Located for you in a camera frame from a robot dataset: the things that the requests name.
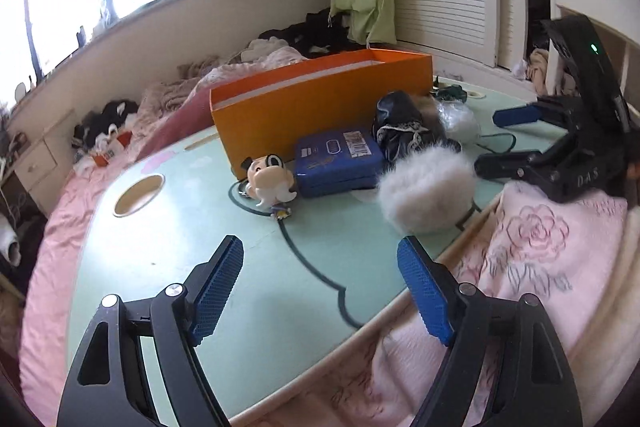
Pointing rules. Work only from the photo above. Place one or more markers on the blue tin box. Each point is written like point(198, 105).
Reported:
point(337, 161)

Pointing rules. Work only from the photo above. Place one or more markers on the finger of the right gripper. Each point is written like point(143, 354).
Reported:
point(526, 165)
point(508, 117)

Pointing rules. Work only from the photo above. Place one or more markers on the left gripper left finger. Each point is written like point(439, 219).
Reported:
point(107, 384)

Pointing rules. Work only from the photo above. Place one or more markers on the clear crinkled plastic bag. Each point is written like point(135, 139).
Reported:
point(458, 121)

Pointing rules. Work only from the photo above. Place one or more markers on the orange cardboard box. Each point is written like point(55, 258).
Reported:
point(271, 111)

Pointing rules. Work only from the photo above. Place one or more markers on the white furry pouch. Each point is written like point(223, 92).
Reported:
point(427, 191)

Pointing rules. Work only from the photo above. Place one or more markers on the white drawer desk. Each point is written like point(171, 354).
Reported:
point(45, 165)

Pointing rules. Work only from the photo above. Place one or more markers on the black lace-trimmed cloth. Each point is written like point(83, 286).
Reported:
point(400, 130)

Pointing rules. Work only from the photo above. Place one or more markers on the green cartoon lap table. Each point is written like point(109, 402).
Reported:
point(307, 283)

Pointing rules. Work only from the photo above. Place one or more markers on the pink floral blanket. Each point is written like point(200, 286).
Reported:
point(166, 97)

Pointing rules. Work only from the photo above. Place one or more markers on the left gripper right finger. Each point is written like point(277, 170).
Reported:
point(534, 385)

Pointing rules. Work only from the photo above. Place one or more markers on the black clothes pile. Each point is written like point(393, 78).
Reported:
point(318, 35)

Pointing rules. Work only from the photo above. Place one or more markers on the green toy race car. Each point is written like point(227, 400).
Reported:
point(449, 93)

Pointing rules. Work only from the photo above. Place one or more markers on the brown furry pouch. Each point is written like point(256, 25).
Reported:
point(426, 105)

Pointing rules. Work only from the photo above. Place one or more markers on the cartoon head figurine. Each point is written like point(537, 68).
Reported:
point(270, 184)

